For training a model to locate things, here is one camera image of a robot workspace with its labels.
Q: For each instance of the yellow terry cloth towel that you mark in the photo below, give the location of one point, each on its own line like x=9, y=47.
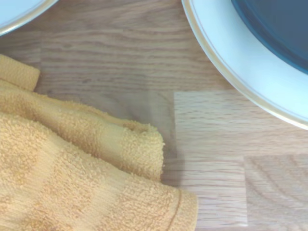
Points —
x=72, y=168

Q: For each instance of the dark blue centre plate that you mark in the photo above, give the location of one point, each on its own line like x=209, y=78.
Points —
x=240, y=60

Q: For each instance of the white plate with tan rim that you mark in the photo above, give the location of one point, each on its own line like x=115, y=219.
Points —
x=14, y=12

